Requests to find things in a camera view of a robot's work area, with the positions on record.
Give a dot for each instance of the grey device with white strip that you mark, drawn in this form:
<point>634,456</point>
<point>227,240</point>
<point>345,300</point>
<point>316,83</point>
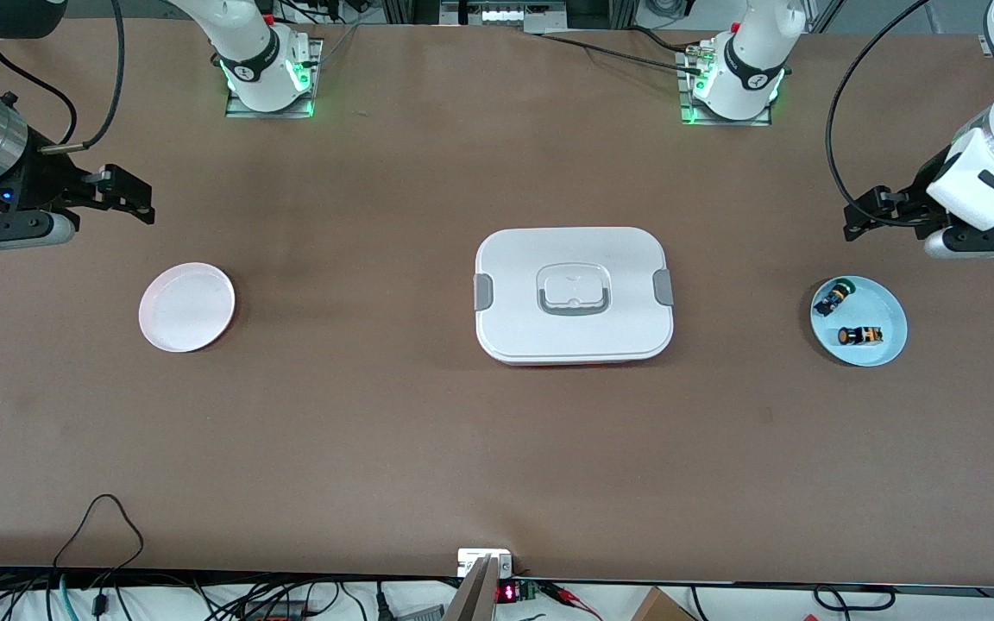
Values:
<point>506,15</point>

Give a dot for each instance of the small white mount block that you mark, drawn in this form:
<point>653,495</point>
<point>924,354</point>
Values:
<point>473,559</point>

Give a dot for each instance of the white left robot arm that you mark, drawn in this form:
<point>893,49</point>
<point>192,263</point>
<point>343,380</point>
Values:
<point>751,60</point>

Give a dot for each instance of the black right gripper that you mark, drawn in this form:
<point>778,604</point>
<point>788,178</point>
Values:
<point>47,183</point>

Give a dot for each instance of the pink round plate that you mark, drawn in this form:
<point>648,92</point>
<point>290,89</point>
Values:
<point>186,308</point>

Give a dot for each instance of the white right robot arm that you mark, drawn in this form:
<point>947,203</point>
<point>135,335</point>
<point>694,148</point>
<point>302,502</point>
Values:
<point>247,52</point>

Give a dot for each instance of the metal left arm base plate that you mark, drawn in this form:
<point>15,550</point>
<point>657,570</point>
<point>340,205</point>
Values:
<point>721,122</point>

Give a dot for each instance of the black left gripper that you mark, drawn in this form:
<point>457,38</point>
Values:
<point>917,200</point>

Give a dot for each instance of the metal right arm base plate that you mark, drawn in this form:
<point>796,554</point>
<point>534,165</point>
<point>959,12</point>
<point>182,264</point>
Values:
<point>273,113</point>

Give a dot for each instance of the orange black switch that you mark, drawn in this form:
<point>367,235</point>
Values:
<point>859,336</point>

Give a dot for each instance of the red digit display module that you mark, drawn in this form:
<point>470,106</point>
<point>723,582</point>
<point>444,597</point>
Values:
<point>506,593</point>

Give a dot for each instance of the grey metal bar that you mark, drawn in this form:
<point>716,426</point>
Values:
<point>473,595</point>

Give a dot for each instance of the aluminium frame rail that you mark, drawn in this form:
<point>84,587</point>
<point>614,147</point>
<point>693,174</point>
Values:
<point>984,45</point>

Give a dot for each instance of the red clip leads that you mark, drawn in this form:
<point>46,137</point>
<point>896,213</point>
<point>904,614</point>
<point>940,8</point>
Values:
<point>566,593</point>

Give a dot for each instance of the white lunch box grey clips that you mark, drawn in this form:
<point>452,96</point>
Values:
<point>514,328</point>

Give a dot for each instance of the brown cardboard box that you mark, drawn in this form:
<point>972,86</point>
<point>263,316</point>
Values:
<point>661,608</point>

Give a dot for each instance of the green black switch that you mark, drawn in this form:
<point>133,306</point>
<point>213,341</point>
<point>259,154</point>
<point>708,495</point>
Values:
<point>835,297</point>

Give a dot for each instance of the light blue round plate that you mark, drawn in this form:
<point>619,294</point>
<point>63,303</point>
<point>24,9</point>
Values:
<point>881,297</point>

